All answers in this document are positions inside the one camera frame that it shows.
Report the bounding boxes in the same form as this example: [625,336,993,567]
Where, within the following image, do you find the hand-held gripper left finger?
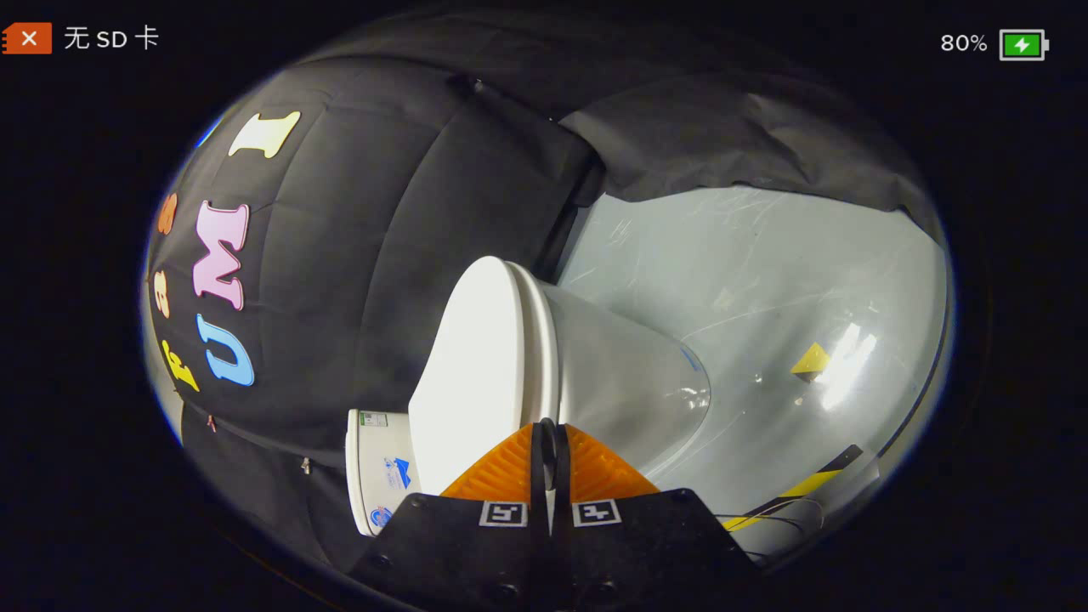
[347,421,553,612]

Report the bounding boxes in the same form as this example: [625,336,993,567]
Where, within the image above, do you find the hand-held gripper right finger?
[548,418,766,612]

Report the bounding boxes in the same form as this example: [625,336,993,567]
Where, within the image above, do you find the black yellow striped tape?
[721,444,864,533]

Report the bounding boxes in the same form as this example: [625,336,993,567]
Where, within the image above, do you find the yellow tape piece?
[790,343,832,377]

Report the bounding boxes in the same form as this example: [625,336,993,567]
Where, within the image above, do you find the black backdrop cloth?
[140,13,946,579]

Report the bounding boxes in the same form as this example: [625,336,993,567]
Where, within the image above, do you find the thin black floor wires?
[717,496,827,566]

